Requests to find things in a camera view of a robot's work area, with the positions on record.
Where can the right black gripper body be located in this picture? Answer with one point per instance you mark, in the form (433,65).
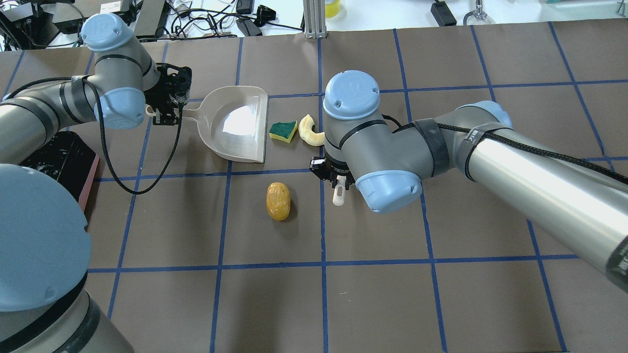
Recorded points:
(335,172)

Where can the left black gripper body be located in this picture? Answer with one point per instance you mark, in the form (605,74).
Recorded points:
(166,101)

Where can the white hand brush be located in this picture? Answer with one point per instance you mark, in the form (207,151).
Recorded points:
(338,197)

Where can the green yellow sponge piece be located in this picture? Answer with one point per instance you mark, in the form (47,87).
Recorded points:
(283,131)

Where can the yellow potato-like lump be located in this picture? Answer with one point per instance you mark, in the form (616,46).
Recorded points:
(278,201)

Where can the white plastic dustpan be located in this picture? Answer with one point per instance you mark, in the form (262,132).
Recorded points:
(231,121)

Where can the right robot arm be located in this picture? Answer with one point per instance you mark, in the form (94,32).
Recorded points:
(581,204)

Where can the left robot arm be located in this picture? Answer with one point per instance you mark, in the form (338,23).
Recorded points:
(45,247)

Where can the pink bin with black bag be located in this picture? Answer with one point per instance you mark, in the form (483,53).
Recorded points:
(70,161)

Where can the yellow tape roll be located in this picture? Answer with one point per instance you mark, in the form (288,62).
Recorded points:
(332,8)

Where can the black power adapter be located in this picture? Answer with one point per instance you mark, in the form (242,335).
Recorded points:
(442,14)

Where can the metal carabiner hook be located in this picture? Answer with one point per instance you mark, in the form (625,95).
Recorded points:
(477,16)

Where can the aluminium frame post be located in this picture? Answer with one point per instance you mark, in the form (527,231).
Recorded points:
(315,26)

